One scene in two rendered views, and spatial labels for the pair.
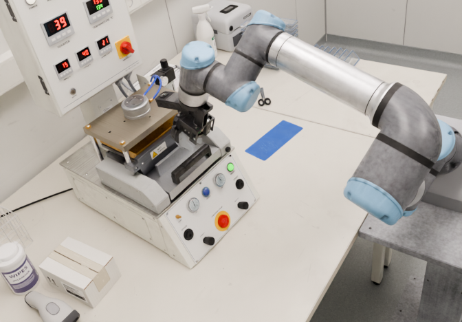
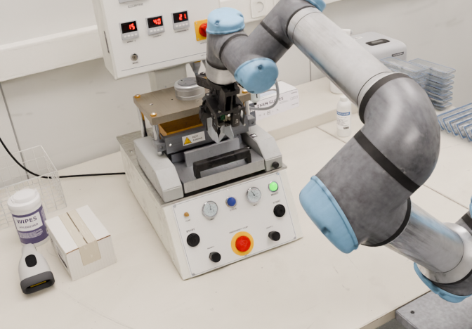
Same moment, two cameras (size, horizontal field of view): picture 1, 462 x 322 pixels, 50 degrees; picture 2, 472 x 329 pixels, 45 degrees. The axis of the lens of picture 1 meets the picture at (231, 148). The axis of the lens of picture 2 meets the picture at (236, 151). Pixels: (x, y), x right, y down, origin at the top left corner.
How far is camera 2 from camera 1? 47 cm
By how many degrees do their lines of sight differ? 23
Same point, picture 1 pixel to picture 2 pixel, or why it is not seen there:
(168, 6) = not seen: hidden behind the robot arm
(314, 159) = not seen: hidden behind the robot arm
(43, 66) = (108, 21)
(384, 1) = not seen: outside the picture
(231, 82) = (243, 53)
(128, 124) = (173, 102)
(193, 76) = (213, 42)
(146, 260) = (148, 256)
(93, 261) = (90, 233)
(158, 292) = (138, 289)
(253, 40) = (278, 10)
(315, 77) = (320, 56)
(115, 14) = not seen: outside the picture
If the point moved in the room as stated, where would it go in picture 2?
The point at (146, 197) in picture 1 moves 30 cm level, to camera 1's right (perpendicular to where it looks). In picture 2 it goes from (157, 178) to (275, 192)
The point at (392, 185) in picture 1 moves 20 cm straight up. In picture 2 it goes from (342, 190) to (341, 47)
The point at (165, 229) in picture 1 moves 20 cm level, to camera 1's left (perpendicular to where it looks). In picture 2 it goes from (167, 222) to (97, 212)
